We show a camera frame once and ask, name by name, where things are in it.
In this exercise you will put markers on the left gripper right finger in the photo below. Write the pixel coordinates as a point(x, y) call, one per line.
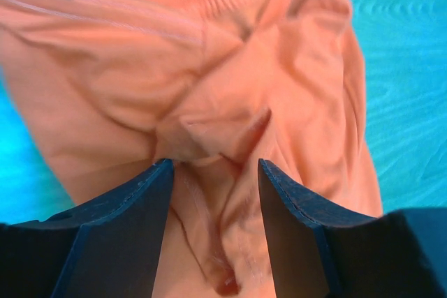
point(320, 249)

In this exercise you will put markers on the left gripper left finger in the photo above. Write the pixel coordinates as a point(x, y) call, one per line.
point(107, 247)

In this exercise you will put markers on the orange t shirt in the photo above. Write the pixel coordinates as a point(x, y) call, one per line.
point(108, 87)

